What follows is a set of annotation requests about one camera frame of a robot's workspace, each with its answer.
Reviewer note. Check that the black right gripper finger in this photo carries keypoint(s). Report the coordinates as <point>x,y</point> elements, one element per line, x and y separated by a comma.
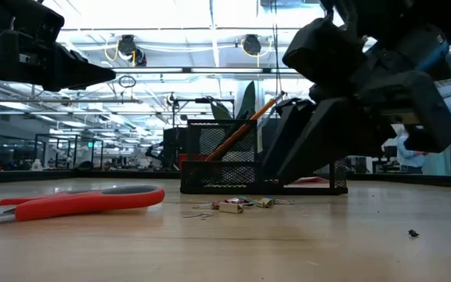
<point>339,133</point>
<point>288,129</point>

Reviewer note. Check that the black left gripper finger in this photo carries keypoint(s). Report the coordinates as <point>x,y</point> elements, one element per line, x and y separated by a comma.
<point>77,87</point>
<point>88,72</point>

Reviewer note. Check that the orange pencil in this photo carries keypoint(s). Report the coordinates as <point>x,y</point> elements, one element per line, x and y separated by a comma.
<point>266,109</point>
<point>225,145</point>

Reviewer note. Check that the pink sticky note pad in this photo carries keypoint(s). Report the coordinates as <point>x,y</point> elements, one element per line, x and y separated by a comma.
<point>311,180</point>

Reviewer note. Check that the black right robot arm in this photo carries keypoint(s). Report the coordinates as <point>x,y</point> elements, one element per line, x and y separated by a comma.
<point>405,11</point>

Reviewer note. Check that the black background robot arm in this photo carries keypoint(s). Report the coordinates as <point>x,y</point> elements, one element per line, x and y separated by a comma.
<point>159,152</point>

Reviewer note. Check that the black mesh desk organizer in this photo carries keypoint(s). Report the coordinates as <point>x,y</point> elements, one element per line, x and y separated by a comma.
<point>210,176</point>

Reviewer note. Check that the person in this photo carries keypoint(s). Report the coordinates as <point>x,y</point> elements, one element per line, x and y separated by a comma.
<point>409,156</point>

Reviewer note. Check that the long ceiling light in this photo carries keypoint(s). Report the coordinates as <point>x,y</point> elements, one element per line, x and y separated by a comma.
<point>170,69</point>

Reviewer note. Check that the white plastic bottle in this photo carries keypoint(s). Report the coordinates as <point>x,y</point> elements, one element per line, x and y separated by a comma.
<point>36,165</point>

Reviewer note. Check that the black boom stand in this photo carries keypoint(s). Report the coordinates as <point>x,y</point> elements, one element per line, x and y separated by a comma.
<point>173,113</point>

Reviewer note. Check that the black cabinet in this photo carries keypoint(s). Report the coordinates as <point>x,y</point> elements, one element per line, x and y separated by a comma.
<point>172,145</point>

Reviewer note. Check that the red box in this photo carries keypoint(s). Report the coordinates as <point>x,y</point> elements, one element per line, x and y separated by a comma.
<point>179,161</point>

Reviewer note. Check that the small black debris piece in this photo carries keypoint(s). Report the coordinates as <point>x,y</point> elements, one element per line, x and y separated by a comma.
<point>413,233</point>

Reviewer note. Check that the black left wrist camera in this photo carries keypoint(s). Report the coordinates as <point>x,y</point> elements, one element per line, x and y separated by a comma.
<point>41,19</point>

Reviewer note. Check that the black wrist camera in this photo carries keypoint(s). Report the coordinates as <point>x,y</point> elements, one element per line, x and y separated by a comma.
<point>323,51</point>
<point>41,19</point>

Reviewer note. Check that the background black frame cell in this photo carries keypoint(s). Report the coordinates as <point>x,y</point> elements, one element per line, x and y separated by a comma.
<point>76,152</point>

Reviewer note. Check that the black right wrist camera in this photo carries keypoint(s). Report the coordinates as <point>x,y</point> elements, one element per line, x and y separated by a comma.
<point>323,51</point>

